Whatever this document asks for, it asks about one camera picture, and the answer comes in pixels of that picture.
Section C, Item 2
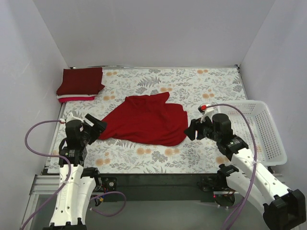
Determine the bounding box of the aluminium frame rail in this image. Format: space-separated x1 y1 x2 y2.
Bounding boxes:
30 175 59 195

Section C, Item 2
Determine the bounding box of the folded white t-shirt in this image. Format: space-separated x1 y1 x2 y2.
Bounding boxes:
56 94 97 99

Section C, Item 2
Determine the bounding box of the white plastic basket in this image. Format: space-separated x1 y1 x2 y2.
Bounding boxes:
217 100 287 166

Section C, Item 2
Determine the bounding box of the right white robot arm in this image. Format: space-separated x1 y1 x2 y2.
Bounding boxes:
184 114 307 230

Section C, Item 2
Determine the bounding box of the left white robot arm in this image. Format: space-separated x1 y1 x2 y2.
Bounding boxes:
47 113 107 230

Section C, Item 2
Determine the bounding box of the folded dark red t-shirt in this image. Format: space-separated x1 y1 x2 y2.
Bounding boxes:
57 67 105 96

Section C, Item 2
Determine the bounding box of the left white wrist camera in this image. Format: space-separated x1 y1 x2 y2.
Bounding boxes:
65 111 84 123

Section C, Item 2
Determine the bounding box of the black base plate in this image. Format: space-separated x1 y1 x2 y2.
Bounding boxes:
95 173 238 203

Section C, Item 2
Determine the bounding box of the folded pink t-shirt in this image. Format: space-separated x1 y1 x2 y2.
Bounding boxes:
58 96 95 103

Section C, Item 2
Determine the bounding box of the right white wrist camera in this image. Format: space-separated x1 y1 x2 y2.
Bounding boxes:
198 104 215 123

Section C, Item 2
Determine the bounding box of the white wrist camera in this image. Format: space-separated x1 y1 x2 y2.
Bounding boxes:
65 111 84 123
198 104 215 123

